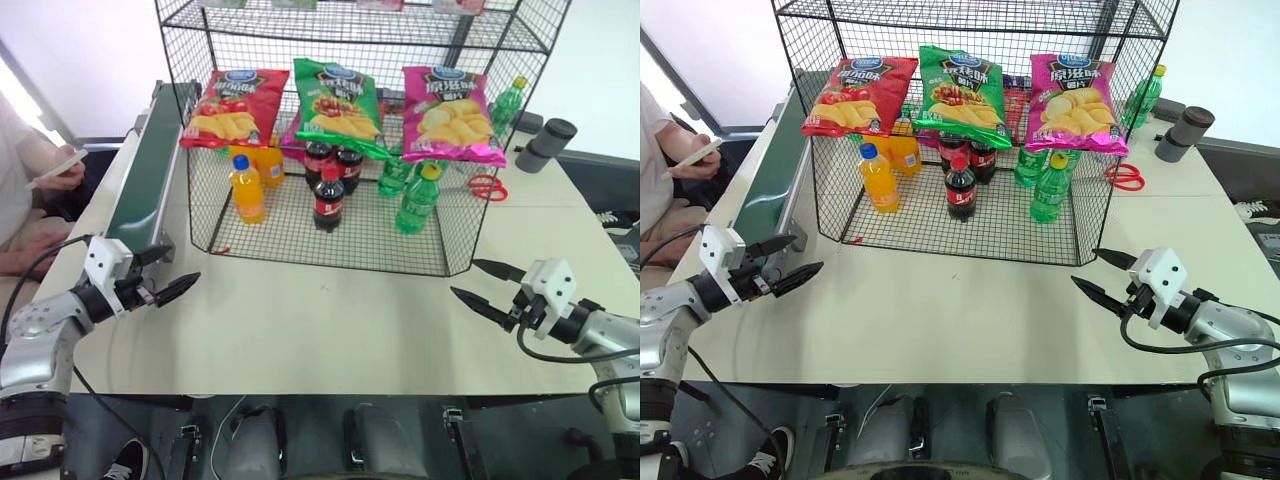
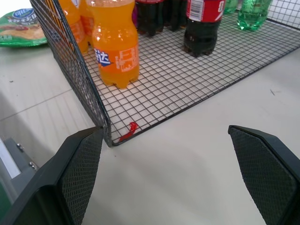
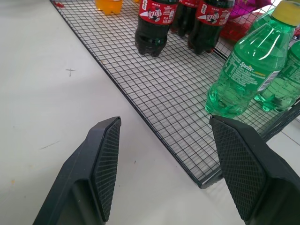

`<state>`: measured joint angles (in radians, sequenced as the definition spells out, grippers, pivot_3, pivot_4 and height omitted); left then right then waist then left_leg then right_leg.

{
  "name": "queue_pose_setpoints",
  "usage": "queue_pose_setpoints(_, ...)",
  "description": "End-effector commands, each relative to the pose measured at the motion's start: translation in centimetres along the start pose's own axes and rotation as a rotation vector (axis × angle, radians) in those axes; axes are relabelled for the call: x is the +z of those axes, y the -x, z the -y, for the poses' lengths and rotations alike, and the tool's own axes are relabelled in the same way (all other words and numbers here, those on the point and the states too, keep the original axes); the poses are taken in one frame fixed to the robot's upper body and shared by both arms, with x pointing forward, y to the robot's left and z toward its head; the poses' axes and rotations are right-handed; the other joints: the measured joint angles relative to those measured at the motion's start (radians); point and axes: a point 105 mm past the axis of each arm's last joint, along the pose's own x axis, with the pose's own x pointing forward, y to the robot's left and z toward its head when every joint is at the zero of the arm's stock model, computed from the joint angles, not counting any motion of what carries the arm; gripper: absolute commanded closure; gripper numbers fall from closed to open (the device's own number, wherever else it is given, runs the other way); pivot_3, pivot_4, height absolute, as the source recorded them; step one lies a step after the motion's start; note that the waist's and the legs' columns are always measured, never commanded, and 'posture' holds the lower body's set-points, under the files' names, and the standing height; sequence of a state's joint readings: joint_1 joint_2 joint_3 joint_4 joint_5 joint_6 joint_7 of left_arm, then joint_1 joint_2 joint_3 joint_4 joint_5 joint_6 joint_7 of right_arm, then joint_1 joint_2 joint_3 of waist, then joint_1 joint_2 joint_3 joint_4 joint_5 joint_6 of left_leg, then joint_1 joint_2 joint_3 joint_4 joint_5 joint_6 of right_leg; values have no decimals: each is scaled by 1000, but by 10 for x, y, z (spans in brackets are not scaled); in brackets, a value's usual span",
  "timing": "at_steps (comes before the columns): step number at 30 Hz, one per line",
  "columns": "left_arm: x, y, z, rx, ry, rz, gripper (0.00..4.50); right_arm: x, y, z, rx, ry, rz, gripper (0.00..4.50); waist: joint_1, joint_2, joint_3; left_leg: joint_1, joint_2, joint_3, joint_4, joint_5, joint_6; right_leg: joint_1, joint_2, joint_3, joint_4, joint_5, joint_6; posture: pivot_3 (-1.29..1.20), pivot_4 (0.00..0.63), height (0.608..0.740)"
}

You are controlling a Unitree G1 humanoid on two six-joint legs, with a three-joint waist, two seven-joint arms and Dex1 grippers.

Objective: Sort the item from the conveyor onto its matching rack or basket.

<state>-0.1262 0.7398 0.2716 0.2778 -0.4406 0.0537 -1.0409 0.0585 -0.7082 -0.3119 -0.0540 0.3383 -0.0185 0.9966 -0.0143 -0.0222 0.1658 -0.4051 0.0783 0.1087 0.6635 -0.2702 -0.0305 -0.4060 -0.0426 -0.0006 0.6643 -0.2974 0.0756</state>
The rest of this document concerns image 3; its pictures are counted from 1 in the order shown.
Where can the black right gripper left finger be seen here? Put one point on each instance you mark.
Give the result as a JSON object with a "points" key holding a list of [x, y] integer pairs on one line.
{"points": [[82, 178]]}

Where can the orange soda bottle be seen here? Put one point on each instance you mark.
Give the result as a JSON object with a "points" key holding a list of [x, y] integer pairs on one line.
{"points": [[109, 5]]}

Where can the magenta snack packet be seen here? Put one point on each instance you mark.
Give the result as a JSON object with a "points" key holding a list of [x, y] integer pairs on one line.
{"points": [[241, 7]]}

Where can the green Sprite bottle yellow cap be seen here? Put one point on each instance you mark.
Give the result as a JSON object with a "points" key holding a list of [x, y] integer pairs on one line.
{"points": [[246, 70]]}

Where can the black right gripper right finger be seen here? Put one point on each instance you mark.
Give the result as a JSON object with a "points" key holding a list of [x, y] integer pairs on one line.
{"points": [[255, 178]]}

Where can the red snack packet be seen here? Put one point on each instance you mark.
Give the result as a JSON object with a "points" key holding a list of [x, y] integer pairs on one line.
{"points": [[235, 29]]}

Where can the cola bottle red label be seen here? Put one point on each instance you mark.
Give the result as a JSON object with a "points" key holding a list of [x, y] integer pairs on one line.
{"points": [[207, 25], [184, 16], [153, 25]]}

